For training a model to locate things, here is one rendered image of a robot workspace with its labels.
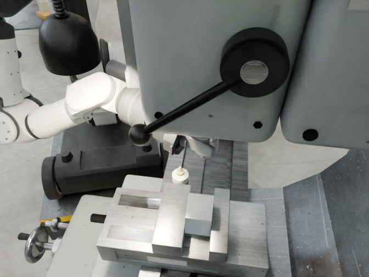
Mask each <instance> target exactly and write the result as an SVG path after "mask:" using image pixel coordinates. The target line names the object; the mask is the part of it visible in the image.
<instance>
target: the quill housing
mask: <svg viewBox="0 0 369 277"><path fill-rule="evenodd" d="M311 2H312V0H129V4H130V12H131V21H132V30H133V39H134V44H135V53H136V62H137V70H138V79H139V88H140V93H141V102H142V110H143V117H144V121H145V122H146V125H148V124H150V123H152V122H154V121H155V120H157V119H159V118H161V117H162V116H164V115H165V114H167V113H169V112H171V111H172V110H174V109H176V108H177V107H179V106H181V105H183V104H184V103H186V102H188V101H189V100H191V99H192V98H194V97H196V96H198V95H199V94H201V93H203V92H205V91H206V90H208V89H210V88H212V87H213V86H215V85H217V84H218V83H220V82H222V79H221V76H220V61H221V53H222V50H223V47H224V45H225V44H226V42H227V41H228V40H229V39H230V38H231V37H232V36H233V35H234V34H236V33H238V32H239V31H242V30H244V29H247V28H251V27H263V28H266V29H269V30H272V31H274V32H275V33H277V34H278V35H280V36H281V38H282V39H283V40H284V42H285V44H286V46H287V50H288V55H289V61H290V70H289V74H288V77H287V79H286V80H285V82H284V83H283V85H282V86H281V87H280V88H278V89H277V90H276V91H274V92H273V93H271V94H269V95H266V96H262V97H255V98H250V97H243V96H240V95H237V94H235V93H233V92H232V91H230V90H228V91H226V92H225V93H223V94H221V95H219V96H217V97H216V98H214V99H212V100H210V101H208V102H207V103H205V104H203V105H202V106H200V107H198V108H196V109H194V110H193V111H191V112H189V113H187V114H185V115H184V116H182V117H180V118H178V119H176V120H175V121H173V122H171V123H169V124H167V125H166V126H164V127H162V128H161V129H159V130H157V131H155V132H158V133H162V134H173V135H183V136H194V137H204V138H211V139H221V140H232V141H243V142H253V143H256V142H264V141H266V140H268V139H269V138H270V137H271V136H272V135H273V133H274V132H275V130H276V127H277V123H278V120H279V116H280V113H281V109H282V106H283V102H284V98H285V95H286V92H287V88H288V84H289V81H290V77H291V74H292V70H293V66H294V63H295V59H296V57H297V53H298V49H299V45H300V41H301V38H302V35H303V32H304V27H305V24H306V20H307V18H308V14H309V10H310V6H311Z"/></svg>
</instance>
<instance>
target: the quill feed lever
mask: <svg viewBox="0 0 369 277"><path fill-rule="evenodd" d="M289 70H290V61H289V55H288V50H287V46H286V44H285V42H284V40H283V39H282V38H281V36H280V35H278V34H277V33H275V32H274V31H272V30H269V29H266V28H263V27H251V28H247V29H244V30H242V31H239V32H238V33H236V34H234V35H233V36H232V37H231V38H230V39H229V40H228V41H227V42H226V44H225V45H224V47H223V50H222V53H221V61H220V76H221V79H222V82H220V83H218V84H217V85H215V86H213V87H212V88H210V89H208V90H206V91H205V92H203V93H201V94H199V95H198V96H196V97H194V98H192V99H191V100H189V101H188V102H186V103H184V104H183V105H181V106H179V107H177V108H176V109H174V110H172V111H171V112H169V113H167V114H165V115H164V116H162V117H161V118H159V119H157V120H155V121H154V122H152V123H150V124H148V125H144V124H135V125H134V126H132V127H131V128H130V130H129V133H128V137H129V139H130V141H131V142H132V143H133V144H134V145H136V146H144V145H146V144H147V143H148V142H149V141H150V139H151V136H152V133H153V132H155V131H157V130H159V129H161V128H162V127H164V126H166V125H167V124H169V123H171V122H173V121H175V120H176V119H178V118H180V117H182V116H184V115H185V114H187V113H189V112H191V111H193V110H194V109H196V108H198V107H200V106H202V105H203V104H205V103H207V102H208V101H210V100H212V99H214V98H216V97H217V96H219V95H221V94H223V93H225V92H226V91H228V90H230V91H232V92H233V93H235V94H237V95H240V96H243V97H250V98H255V97H262V96H266V95H269V94H271V93H273V92H274V91H276V90H277V89H278V88H280V87H281V86H282V85H283V83H284V82H285V80H286V79H287V77H288V74H289Z"/></svg>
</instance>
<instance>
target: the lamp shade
mask: <svg viewBox="0 0 369 277"><path fill-rule="evenodd" d="M39 49H40V52H41V55H42V58H43V61H44V64H45V66H46V68H47V70H48V71H49V72H50V73H52V74H56V75H60V76H73V75H80V74H83V73H86V72H88V71H91V70H93V69H94V68H95V67H97V66H98V65H99V64H100V62H101V60H102V57H101V53H100V48H99V43H98V39H97V36H96V34H95V33H94V31H93V29H92V28H91V26H90V24H89V22H88V21H87V19H86V18H84V17H82V16H79V15H77V14H75V13H72V12H66V15H65V16H56V15H55V13H54V14H51V15H50V16H49V17H48V18H47V19H46V20H45V21H44V22H43V23H41V24H40V26H39Z"/></svg>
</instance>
